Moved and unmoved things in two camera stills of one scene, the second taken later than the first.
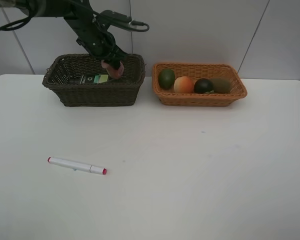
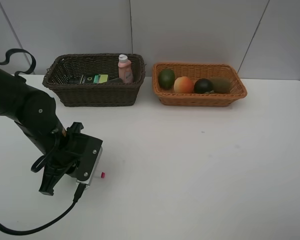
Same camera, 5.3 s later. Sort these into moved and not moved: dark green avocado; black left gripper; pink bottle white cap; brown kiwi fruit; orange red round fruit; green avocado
Moved: black left gripper; pink bottle white cap
Not moved: brown kiwi fruit; green avocado; orange red round fruit; dark green avocado
